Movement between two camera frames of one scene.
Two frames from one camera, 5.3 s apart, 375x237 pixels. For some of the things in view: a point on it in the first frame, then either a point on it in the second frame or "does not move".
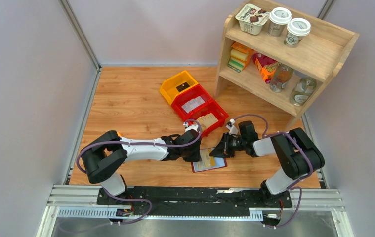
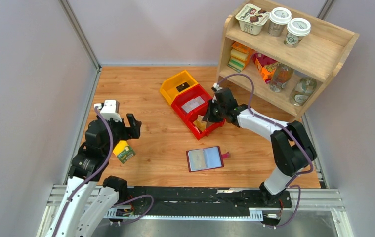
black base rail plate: [166, 200] does not move
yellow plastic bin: [168, 88] does not move
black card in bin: [182, 87] does not move
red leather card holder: [208, 162] does not move
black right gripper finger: [219, 151] to [210, 115]
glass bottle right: [302, 91] does not move
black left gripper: [196, 156] to [133, 131]
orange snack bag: [266, 66] does not move
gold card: [206, 160] to [200, 124]
